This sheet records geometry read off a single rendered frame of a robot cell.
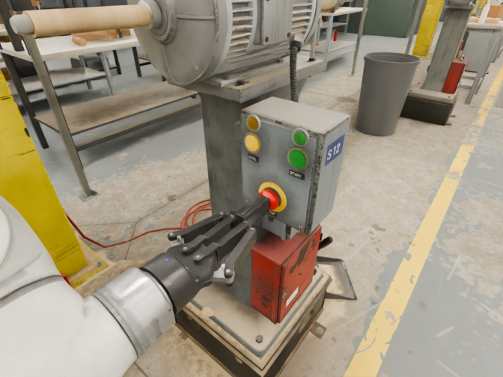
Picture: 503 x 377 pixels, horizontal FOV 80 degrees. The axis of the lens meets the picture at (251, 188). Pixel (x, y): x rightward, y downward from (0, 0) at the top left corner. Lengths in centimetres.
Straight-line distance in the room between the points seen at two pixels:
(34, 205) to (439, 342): 187
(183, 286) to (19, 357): 16
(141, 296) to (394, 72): 297
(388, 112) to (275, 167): 281
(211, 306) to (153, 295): 86
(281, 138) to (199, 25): 24
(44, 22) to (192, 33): 21
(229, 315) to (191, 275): 80
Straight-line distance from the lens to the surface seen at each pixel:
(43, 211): 164
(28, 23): 53
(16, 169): 154
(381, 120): 330
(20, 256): 38
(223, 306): 122
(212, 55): 58
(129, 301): 37
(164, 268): 39
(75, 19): 55
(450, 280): 197
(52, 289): 38
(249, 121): 50
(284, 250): 95
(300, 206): 52
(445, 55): 397
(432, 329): 171
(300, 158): 47
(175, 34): 61
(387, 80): 316
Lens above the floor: 130
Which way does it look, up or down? 34 degrees down
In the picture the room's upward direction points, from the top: straight up
